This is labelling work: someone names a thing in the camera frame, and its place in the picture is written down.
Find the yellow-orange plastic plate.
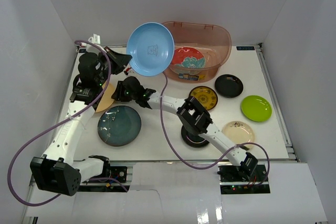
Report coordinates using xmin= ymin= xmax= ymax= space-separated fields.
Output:
xmin=95 ymin=82 xmax=116 ymax=113

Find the light blue plastic plate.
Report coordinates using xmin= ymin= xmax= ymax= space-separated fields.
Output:
xmin=127 ymin=22 xmax=174 ymax=77

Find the red floral ceramic plate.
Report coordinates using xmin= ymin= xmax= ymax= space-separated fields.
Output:
xmin=171 ymin=47 xmax=206 ymax=69

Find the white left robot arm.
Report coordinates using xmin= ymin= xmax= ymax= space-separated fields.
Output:
xmin=30 ymin=47 xmax=132 ymax=196

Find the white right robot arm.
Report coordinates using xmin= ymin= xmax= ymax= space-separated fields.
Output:
xmin=111 ymin=76 xmax=258 ymax=182

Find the translucent pink plastic bin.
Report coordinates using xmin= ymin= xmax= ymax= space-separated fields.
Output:
xmin=163 ymin=21 xmax=232 ymax=83

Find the dark teal ceramic plate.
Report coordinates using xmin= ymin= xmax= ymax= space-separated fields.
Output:
xmin=97 ymin=105 xmax=142 ymax=147

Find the yellow patterned black plate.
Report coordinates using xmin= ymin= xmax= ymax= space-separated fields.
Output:
xmin=189 ymin=86 xmax=218 ymax=111

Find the black glossy plate front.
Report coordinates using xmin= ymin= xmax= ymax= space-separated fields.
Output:
xmin=181 ymin=126 xmax=209 ymax=148

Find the black plate rear right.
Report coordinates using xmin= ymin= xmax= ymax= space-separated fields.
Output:
xmin=215 ymin=74 xmax=244 ymax=98

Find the beige ceramic plate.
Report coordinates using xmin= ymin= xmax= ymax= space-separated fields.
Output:
xmin=222 ymin=121 xmax=256 ymax=144

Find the right blue corner label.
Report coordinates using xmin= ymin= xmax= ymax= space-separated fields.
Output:
xmin=236 ymin=46 xmax=255 ymax=51

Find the lime green plate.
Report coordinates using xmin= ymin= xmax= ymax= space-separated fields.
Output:
xmin=240 ymin=95 xmax=272 ymax=122

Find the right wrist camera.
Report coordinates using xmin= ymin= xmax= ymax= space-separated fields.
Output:
xmin=124 ymin=67 xmax=132 ymax=75

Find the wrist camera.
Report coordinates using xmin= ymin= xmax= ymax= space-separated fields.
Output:
xmin=88 ymin=34 xmax=101 ymax=48
xmin=124 ymin=67 xmax=132 ymax=75

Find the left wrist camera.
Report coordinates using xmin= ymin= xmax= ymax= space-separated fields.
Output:
xmin=88 ymin=34 xmax=101 ymax=48

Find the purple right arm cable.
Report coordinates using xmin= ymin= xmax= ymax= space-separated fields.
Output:
xmin=159 ymin=73 xmax=270 ymax=187

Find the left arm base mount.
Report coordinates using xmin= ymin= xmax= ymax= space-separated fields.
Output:
xmin=101 ymin=166 xmax=128 ymax=183

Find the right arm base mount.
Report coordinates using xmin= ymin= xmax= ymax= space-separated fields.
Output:
xmin=217 ymin=165 xmax=266 ymax=185

